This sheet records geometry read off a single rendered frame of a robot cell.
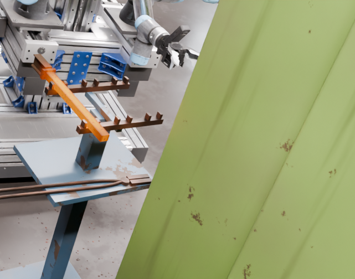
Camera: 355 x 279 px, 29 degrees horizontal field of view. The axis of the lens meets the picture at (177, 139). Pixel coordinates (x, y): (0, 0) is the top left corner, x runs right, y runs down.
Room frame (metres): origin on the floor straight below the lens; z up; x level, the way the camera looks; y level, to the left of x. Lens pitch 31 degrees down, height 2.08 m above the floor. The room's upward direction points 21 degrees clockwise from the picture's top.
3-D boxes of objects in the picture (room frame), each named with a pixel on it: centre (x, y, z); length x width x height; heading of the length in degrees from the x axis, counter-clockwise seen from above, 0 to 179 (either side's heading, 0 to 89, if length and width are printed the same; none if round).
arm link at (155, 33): (2.49, 0.21, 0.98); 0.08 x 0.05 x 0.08; 138
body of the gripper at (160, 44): (2.44, 0.14, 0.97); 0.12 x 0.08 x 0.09; 48
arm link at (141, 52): (2.56, 0.26, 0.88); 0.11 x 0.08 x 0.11; 4
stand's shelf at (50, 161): (1.92, 0.26, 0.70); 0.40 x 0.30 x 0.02; 137
